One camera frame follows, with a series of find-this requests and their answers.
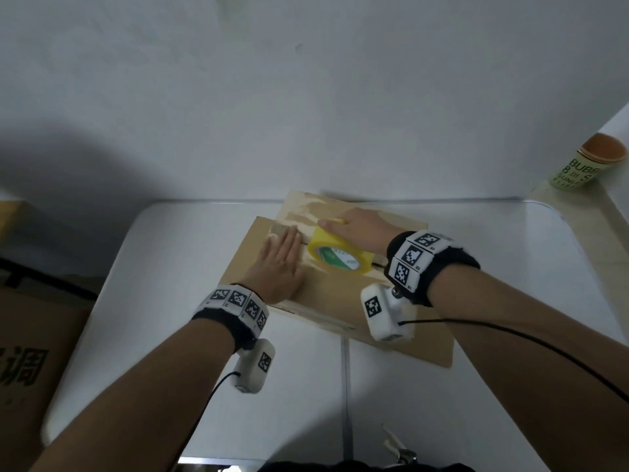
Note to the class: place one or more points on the person's right forearm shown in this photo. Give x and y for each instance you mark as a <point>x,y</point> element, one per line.
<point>530,368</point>

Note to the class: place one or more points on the left wristband with marker tags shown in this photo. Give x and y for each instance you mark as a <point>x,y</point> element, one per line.
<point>236,304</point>

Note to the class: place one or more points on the yellow tape roll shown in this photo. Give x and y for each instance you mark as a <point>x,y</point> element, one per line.
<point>339,253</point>

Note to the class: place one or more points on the green paper cup brown lid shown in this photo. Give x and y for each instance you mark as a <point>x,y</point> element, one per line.
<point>587,164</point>

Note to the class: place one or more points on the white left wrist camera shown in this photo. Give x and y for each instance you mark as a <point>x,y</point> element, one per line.
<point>255,366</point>

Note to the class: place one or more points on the person's left hand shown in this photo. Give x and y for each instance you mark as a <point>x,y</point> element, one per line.
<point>277,270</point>

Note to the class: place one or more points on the person's dark clothing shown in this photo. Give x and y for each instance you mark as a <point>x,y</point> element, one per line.
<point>368,466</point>

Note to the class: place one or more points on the large printed cardboard box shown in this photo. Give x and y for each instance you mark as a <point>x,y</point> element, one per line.
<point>34,368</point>

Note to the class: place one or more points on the person's right fingers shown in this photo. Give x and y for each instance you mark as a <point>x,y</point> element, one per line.
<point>332,223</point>

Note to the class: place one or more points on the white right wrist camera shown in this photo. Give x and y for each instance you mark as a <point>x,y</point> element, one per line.
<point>386,312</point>

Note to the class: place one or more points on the small brown cardboard box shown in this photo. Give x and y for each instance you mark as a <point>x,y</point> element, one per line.
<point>10,221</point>

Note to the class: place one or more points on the right wristband with marker tags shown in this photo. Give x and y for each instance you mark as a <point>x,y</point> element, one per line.
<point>422,260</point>

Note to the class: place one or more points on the metal table latch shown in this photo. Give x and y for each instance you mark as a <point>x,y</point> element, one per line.
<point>399,449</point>

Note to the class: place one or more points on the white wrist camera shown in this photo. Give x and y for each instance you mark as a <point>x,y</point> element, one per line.
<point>386,312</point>
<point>255,366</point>

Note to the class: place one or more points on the person's left fingers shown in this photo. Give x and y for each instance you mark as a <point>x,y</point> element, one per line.
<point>286,242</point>

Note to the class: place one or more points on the person's left forearm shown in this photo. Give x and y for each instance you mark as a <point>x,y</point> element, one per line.
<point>147,393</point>

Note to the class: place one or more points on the wristband with marker tags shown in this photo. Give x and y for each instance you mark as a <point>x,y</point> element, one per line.
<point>236,304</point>
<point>422,260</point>

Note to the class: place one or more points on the person's right hand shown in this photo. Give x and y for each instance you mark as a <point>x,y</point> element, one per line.
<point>366,231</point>

